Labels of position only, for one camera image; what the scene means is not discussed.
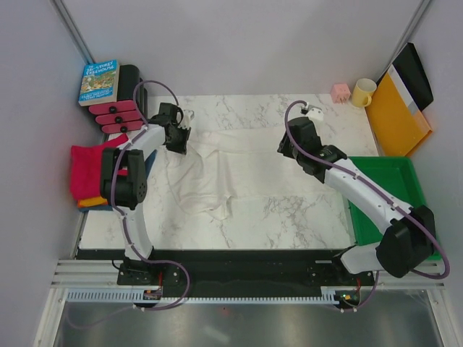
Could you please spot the blue folded t shirt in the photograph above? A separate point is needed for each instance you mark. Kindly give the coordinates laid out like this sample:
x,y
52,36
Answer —
x,y
104,208

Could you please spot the white t shirt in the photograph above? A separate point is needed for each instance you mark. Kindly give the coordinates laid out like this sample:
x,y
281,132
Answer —
x,y
235,164

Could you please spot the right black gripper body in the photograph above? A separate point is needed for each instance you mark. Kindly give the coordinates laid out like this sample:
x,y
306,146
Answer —
x,y
289,150

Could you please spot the red folded t shirt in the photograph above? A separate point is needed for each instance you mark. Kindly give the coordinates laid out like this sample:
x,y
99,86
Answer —
x,y
86,168

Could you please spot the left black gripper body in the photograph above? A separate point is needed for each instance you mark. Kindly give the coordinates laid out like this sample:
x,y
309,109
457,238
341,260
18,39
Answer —
x,y
179,143

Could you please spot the pink plug cube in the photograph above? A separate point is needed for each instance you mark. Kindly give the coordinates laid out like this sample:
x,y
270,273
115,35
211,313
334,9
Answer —
x,y
340,93

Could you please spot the black pink drawer organizer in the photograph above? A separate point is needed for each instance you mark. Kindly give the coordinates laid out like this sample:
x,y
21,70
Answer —
x,y
121,116

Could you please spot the blue treehouse book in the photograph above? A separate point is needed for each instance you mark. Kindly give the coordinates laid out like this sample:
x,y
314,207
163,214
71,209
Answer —
x,y
99,83

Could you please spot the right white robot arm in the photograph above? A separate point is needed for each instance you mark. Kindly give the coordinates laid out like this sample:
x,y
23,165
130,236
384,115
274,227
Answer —
x,y
406,231

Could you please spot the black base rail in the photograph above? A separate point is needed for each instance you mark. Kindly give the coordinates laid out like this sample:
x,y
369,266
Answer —
x,y
242,273

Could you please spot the orange folded t shirt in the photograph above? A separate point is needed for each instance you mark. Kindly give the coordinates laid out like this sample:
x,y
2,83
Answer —
x,y
92,202

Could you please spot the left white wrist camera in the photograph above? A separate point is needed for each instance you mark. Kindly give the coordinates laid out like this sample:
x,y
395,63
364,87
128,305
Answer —
x,y
188,117

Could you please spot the green plastic tray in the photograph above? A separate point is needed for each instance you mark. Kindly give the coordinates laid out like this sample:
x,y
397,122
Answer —
x,y
394,174

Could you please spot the yellow mug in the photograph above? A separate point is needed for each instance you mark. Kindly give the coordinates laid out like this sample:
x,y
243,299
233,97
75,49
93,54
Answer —
x,y
362,94

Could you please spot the white slotted cable duct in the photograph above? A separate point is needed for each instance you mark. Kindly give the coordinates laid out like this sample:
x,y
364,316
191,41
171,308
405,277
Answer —
x,y
140,296

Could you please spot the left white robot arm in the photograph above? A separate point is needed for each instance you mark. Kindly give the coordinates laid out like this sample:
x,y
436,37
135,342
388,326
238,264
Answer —
x,y
123,181

